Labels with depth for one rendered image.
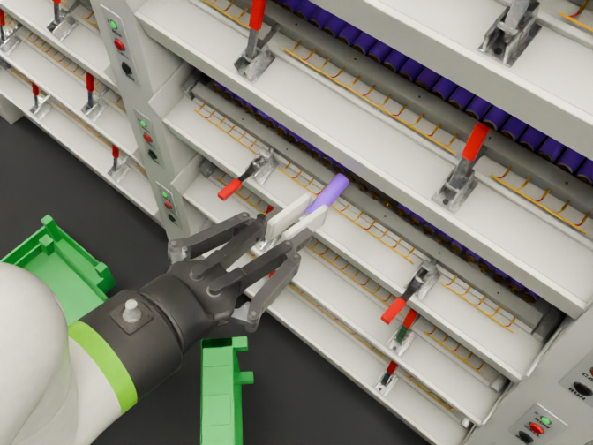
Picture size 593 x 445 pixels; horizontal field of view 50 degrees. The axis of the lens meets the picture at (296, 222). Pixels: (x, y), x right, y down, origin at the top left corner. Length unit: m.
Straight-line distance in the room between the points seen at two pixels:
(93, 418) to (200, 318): 0.13
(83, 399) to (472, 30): 0.42
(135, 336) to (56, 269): 0.83
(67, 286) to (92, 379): 0.84
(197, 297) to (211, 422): 0.51
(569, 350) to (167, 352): 0.39
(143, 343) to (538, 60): 0.39
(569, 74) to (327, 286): 0.61
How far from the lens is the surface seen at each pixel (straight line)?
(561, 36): 0.52
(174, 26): 0.81
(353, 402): 1.32
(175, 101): 0.98
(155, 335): 0.59
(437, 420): 1.16
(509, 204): 0.65
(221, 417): 1.11
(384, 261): 0.82
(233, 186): 0.85
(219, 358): 1.14
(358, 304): 1.00
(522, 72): 0.50
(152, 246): 1.49
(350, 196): 0.83
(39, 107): 1.57
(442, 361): 0.99
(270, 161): 0.88
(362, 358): 1.18
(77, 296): 1.39
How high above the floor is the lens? 1.26
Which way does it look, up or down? 58 degrees down
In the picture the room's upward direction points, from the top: straight up
